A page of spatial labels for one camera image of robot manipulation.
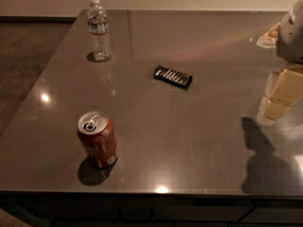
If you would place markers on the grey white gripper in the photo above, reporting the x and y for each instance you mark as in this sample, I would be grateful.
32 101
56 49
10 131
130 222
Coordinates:
292 42

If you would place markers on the black rxbar chocolate bar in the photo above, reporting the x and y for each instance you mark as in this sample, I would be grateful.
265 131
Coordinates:
172 77

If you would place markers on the clear plastic water bottle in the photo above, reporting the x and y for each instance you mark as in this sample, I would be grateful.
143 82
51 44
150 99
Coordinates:
98 26

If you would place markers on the red soda can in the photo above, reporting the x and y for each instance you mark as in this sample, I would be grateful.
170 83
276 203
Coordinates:
96 133

